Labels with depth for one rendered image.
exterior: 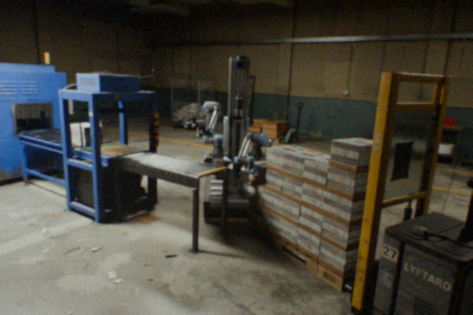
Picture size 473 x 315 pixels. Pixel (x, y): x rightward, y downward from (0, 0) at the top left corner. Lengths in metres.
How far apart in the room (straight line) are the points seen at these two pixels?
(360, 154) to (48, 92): 5.13
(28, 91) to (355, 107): 7.76
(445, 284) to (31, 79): 5.94
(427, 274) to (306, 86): 8.65
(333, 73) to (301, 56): 1.12
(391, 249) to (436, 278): 0.32
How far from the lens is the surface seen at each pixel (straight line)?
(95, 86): 4.48
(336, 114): 10.44
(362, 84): 10.22
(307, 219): 3.43
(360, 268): 2.89
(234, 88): 4.55
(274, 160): 3.69
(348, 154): 2.99
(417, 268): 2.65
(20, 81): 6.40
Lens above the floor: 1.77
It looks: 13 degrees down
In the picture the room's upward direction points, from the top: 2 degrees clockwise
